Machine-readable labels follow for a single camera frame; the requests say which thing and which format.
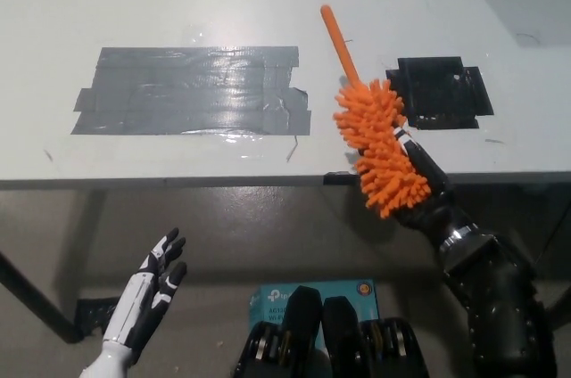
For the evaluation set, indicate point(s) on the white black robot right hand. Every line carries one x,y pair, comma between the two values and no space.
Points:
430,168

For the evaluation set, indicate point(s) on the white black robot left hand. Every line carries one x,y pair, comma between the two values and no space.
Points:
143,293

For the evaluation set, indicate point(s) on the orange chenille duster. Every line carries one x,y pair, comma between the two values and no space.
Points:
379,142

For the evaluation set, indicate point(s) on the black metal table leg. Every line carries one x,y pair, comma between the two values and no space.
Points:
38,300

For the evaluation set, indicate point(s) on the teal router box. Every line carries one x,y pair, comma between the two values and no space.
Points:
270,300

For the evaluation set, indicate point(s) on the grey duct tape patch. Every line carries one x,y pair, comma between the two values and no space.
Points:
187,92

